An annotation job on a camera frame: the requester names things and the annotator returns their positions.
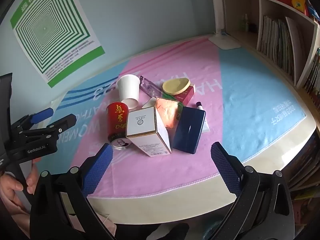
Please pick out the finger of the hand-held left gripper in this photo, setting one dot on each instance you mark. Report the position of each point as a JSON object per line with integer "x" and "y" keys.
{"x": 60, "y": 126}
{"x": 43, "y": 115}

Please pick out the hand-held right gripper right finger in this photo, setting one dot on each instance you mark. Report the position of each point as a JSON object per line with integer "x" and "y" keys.
{"x": 225, "y": 170}

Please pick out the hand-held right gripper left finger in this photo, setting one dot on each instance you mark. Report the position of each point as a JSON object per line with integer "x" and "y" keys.
{"x": 100, "y": 170}

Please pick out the white marker with black cap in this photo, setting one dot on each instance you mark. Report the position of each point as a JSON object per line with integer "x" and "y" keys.
{"x": 207, "y": 127}

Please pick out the red drink can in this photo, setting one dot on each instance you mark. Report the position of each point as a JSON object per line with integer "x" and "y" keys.
{"x": 116, "y": 120}

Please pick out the dark blue case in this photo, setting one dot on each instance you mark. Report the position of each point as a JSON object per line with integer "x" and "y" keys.
{"x": 187, "y": 130}

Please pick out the white box gold trim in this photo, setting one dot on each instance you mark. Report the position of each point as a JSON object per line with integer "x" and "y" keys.
{"x": 142, "y": 122}

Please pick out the white paper cup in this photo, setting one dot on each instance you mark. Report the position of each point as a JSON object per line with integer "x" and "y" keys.
{"x": 128, "y": 87}

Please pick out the orange plastic packet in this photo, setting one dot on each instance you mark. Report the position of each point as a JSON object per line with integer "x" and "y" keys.
{"x": 167, "y": 112}

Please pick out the dark red box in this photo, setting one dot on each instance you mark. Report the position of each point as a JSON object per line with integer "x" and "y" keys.
{"x": 187, "y": 96}

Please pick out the yellow oval sponge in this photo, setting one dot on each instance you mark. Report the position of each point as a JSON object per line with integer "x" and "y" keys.
{"x": 175, "y": 86}

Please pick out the person's left hand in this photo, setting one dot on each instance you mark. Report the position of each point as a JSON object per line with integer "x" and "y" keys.
{"x": 12, "y": 185}

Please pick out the pink blue printed towel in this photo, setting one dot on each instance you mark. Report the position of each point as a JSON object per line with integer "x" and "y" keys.
{"x": 200, "y": 80}

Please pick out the row of colourful books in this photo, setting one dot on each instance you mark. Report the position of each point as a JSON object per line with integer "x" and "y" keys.
{"x": 313, "y": 75}

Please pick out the row of thin books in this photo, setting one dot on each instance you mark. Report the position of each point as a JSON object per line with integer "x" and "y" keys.
{"x": 275, "y": 42}

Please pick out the small green bottle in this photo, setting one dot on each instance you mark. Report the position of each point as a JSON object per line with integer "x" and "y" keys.
{"x": 244, "y": 23}

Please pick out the green white wall poster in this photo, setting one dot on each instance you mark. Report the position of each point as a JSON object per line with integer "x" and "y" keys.
{"x": 45, "y": 30}

